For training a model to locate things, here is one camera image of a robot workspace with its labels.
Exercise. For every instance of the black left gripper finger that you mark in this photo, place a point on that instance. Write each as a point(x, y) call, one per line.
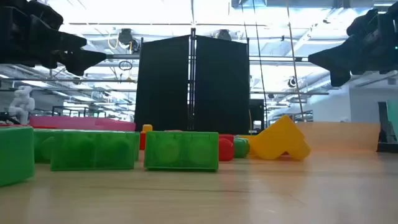
point(59, 39)
point(81, 60)

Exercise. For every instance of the red translucent plastic tray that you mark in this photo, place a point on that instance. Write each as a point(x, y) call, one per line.
point(77, 123)

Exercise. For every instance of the teal board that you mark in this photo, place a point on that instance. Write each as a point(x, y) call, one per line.
point(393, 118)

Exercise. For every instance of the white humanoid robot figure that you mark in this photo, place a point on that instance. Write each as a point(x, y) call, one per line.
point(21, 102)

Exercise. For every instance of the green two-stud building block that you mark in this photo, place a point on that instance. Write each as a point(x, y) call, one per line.
point(182, 151)
point(241, 147)
point(93, 151)
point(15, 155)

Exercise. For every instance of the grey metal rail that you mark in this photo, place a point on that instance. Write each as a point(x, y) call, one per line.
point(124, 57)
point(280, 92)
point(62, 80)

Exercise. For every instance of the round black-white camera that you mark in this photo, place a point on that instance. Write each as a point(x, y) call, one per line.
point(291, 81)

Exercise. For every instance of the black equipment cabinet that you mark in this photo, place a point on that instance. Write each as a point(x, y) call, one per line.
point(256, 109)

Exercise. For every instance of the yellow square building block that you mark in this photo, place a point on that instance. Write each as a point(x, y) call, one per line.
point(280, 140)

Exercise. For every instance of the yellow two-stud building block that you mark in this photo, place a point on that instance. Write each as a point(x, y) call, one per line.
point(147, 127)

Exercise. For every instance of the black ceiling-mounted device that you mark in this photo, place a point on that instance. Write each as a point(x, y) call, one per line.
point(126, 35)
point(224, 34)

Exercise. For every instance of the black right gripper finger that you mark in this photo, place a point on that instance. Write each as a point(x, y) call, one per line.
point(339, 60)
point(363, 25)

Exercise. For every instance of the black folding partition screen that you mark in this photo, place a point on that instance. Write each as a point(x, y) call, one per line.
point(164, 87)

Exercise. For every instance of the green four-stud building block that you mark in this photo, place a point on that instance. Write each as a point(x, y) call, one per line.
point(42, 149)

